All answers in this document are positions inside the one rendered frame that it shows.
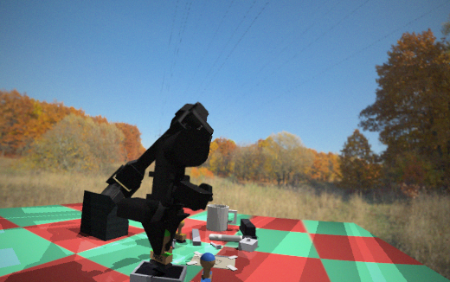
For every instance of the cream paper card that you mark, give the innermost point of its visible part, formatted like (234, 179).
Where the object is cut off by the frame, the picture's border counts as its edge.
(223, 262)

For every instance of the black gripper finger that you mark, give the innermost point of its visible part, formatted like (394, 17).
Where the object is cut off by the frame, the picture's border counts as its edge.
(155, 233)
(173, 226)

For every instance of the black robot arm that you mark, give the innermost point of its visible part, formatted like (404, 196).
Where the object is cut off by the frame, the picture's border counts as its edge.
(185, 144)

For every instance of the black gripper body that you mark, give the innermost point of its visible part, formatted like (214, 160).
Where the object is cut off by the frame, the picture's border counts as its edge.
(155, 207)

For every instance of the grey mug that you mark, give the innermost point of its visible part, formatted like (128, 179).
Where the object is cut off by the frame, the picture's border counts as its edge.
(217, 217)

